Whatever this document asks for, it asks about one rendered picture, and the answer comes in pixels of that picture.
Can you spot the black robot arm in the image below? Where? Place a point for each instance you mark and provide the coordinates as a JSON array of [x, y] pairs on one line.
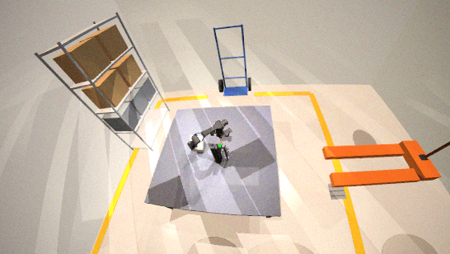
[[219, 125]]

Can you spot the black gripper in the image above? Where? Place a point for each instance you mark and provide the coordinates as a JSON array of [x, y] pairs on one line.
[[220, 133]]

